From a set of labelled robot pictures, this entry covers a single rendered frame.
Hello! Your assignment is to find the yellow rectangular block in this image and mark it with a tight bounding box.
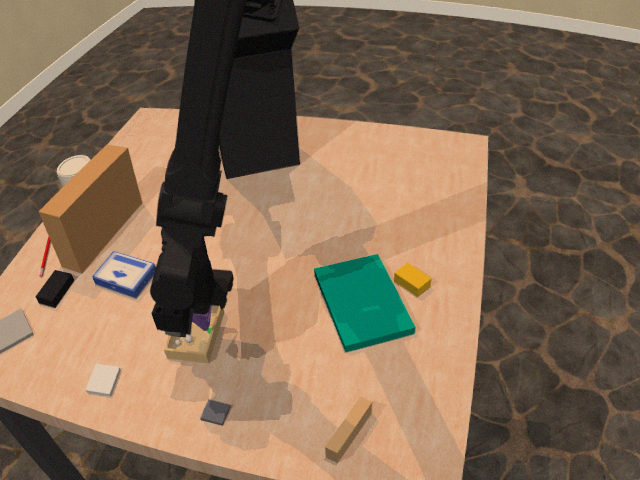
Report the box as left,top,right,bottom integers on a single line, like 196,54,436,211
394,263,431,296

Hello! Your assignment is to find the green flat rectangular block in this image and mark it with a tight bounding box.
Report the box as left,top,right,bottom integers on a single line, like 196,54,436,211
314,254,416,352

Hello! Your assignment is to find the blue and white flat box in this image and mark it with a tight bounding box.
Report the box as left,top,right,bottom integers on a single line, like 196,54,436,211
92,251,156,299

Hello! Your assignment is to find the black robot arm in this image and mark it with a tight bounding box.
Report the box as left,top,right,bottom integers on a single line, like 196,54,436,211
150,0,280,338

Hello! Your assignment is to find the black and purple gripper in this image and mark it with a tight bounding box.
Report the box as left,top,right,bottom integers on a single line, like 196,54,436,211
192,269,234,331

